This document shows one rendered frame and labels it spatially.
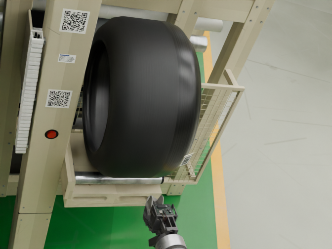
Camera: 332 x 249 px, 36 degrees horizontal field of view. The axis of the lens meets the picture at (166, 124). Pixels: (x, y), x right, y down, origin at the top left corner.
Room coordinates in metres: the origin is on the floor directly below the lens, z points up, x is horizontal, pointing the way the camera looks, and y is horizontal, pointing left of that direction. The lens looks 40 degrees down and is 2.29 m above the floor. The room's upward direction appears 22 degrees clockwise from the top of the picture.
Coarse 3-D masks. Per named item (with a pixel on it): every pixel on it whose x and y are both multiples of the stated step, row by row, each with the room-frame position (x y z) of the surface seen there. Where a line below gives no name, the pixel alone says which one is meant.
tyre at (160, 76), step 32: (96, 32) 1.53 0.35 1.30; (128, 32) 1.37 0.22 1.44; (160, 32) 1.44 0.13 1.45; (96, 64) 1.59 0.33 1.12; (128, 64) 1.26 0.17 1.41; (160, 64) 1.31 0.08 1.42; (192, 64) 1.38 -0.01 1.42; (96, 96) 1.56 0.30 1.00; (128, 96) 1.20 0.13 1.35; (160, 96) 1.24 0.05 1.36; (192, 96) 1.30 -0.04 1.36; (96, 128) 1.47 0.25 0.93; (128, 128) 1.15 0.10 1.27; (160, 128) 1.20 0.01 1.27; (192, 128) 1.26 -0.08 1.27; (96, 160) 1.20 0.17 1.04; (128, 160) 1.14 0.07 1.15; (160, 160) 1.19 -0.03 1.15
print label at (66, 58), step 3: (60, 54) 1.20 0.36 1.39; (63, 54) 1.21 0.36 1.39; (66, 54) 1.21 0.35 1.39; (60, 57) 1.20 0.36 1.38; (63, 57) 1.21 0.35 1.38; (66, 57) 1.21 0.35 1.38; (69, 57) 1.21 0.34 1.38; (72, 57) 1.22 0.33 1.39; (75, 57) 1.22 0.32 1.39; (60, 60) 1.20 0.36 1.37; (63, 60) 1.21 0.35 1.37; (66, 60) 1.21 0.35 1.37; (69, 60) 1.22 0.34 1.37; (72, 60) 1.22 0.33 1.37
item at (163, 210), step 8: (152, 208) 1.06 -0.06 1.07; (160, 208) 1.07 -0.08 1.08; (168, 208) 1.08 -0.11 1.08; (152, 216) 1.06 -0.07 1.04; (160, 216) 1.03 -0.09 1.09; (168, 216) 1.04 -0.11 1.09; (176, 216) 1.06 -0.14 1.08; (152, 224) 1.03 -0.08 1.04; (160, 224) 1.03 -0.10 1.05; (168, 224) 1.02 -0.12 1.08; (152, 232) 1.02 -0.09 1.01; (160, 232) 1.01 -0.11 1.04; (168, 232) 0.99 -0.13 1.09; (176, 232) 1.00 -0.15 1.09
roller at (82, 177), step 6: (78, 174) 1.21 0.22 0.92; (84, 174) 1.22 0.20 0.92; (90, 174) 1.23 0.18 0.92; (96, 174) 1.24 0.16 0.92; (102, 174) 1.25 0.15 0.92; (78, 180) 1.20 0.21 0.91; (84, 180) 1.21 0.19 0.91; (90, 180) 1.22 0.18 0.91; (96, 180) 1.23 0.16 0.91; (102, 180) 1.24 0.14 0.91; (108, 180) 1.25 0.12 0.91; (114, 180) 1.26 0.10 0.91; (120, 180) 1.27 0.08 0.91; (126, 180) 1.28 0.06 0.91; (132, 180) 1.29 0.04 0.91; (138, 180) 1.31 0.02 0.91; (144, 180) 1.32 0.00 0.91; (150, 180) 1.33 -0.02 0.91; (156, 180) 1.34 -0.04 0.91; (162, 180) 1.35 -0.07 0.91
